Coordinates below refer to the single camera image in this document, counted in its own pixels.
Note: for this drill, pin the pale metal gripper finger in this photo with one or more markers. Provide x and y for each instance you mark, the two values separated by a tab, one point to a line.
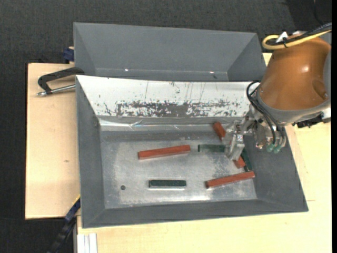
230	144
238	146

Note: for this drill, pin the red-brown flat block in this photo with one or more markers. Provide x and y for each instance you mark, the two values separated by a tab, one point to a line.
219	130
240	163
163	152
230	179

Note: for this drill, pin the grey metal bin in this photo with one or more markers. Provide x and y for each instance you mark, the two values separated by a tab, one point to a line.
163	49

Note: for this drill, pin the pale wood flat board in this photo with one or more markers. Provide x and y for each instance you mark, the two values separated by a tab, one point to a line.
50	154

